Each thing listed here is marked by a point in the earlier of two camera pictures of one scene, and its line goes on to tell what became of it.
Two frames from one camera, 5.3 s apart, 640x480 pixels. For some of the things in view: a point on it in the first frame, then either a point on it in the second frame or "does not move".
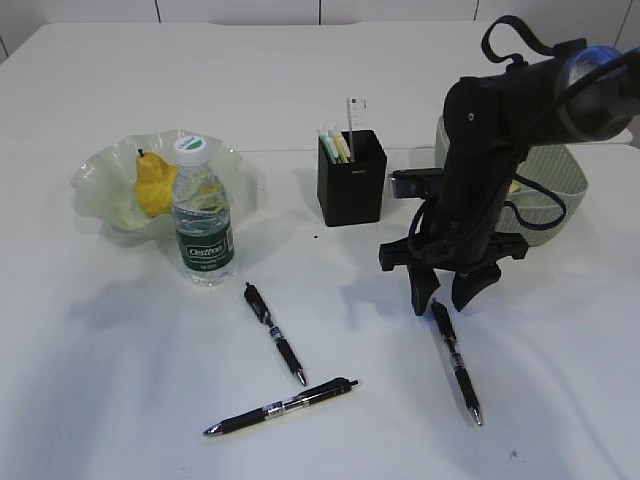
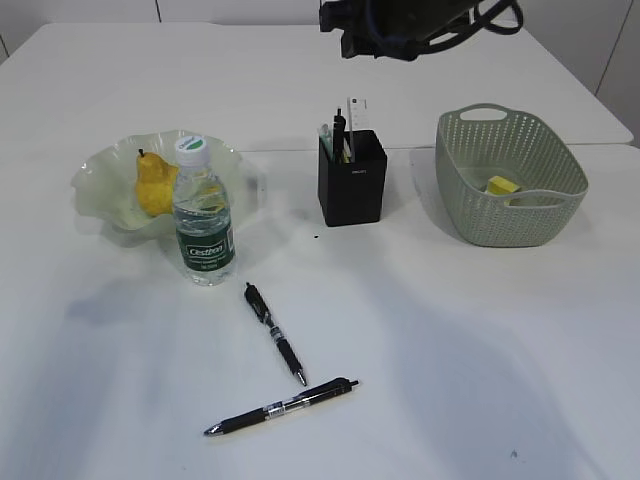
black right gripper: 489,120 → 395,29
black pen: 321,393 does not move
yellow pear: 155,184 does not move
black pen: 265,314 does not move
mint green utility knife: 326,139 does not move
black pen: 458,361 → 339,126
